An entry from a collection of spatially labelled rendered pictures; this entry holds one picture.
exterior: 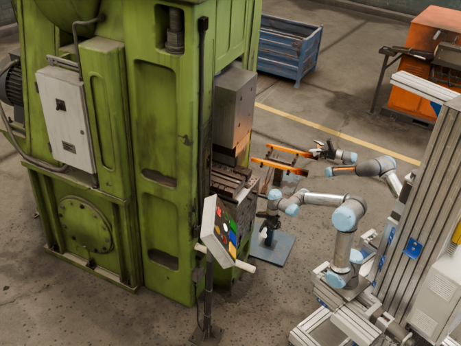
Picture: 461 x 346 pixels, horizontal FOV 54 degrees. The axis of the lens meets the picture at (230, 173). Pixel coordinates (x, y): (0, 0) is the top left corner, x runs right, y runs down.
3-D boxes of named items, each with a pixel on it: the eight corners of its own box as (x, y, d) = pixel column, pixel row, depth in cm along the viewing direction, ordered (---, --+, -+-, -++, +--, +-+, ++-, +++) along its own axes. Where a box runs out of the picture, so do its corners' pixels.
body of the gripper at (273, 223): (271, 233, 275) (274, 219, 267) (261, 226, 280) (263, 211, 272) (280, 228, 279) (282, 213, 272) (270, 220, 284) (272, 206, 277)
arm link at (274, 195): (277, 198, 258) (265, 191, 263) (275, 213, 265) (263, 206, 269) (285, 192, 263) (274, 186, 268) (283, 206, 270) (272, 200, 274)
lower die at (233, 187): (244, 185, 328) (245, 175, 323) (232, 200, 313) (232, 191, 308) (193, 167, 342) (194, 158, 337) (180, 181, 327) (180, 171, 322)
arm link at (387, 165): (405, 235, 297) (365, 164, 316) (422, 228, 302) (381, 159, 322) (416, 228, 286) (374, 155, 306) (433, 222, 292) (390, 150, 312)
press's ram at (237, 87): (257, 122, 311) (263, 67, 287) (232, 150, 283) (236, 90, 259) (204, 106, 325) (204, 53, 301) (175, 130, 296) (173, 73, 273)
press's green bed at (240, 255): (250, 261, 391) (254, 222, 363) (230, 292, 364) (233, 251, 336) (194, 239, 409) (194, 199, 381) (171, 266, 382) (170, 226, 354)
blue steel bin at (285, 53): (317, 69, 722) (325, 24, 679) (298, 88, 665) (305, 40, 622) (250, 52, 765) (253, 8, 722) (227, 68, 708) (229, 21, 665)
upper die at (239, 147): (248, 143, 306) (249, 131, 301) (234, 158, 292) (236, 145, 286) (194, 126, 320) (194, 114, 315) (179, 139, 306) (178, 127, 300)
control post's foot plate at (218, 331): (227, 330, 336) (227, 323, 331) (213, 354, 320) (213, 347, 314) (201, 318, 343) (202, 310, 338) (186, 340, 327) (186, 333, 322)
